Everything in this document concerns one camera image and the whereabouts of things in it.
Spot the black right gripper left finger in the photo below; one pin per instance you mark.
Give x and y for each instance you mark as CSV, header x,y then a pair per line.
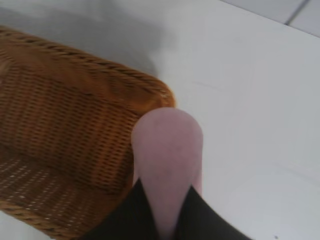
x,y
130,217

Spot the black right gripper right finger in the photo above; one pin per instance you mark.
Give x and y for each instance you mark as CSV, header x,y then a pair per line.
x,y
202,217

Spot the pink toy peach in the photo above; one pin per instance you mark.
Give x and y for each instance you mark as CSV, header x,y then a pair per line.
x,y
167,155

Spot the brown woven wicker basket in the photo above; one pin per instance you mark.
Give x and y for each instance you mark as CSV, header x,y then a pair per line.
x,y
62,130

